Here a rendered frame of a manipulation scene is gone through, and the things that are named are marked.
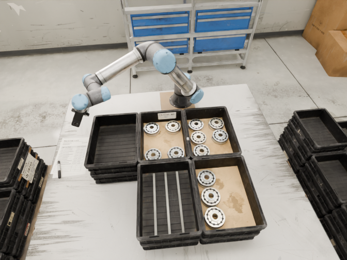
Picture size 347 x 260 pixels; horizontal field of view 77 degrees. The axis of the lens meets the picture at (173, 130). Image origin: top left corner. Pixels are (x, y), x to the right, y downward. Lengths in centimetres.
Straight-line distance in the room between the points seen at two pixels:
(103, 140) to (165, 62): 67
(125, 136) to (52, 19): 295
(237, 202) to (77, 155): 110
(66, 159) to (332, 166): 208
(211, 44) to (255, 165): 210
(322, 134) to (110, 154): 177
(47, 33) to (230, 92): 318
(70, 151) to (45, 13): 279
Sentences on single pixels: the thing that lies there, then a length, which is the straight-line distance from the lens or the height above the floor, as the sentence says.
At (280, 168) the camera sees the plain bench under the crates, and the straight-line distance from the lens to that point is 162.
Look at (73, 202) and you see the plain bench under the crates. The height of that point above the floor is 70.
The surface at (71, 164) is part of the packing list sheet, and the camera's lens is 165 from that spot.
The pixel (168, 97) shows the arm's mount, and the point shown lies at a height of 79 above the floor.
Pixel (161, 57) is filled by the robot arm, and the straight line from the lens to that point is 119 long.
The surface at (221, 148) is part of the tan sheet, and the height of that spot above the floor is 83.
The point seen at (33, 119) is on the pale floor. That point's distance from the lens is 323.
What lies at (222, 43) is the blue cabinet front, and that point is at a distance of 330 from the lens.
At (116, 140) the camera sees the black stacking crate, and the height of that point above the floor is 83.
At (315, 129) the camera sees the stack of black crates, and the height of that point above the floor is 49.
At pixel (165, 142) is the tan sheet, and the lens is 143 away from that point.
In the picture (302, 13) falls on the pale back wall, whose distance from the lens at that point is 473.
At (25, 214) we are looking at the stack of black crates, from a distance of 216.
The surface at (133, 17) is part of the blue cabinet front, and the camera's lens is 297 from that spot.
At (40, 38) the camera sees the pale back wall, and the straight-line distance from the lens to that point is 437.
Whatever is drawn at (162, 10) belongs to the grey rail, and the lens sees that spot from 294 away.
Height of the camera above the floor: 198
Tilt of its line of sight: 50 degrees down
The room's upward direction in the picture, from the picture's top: 1 degrees counter-clockwise
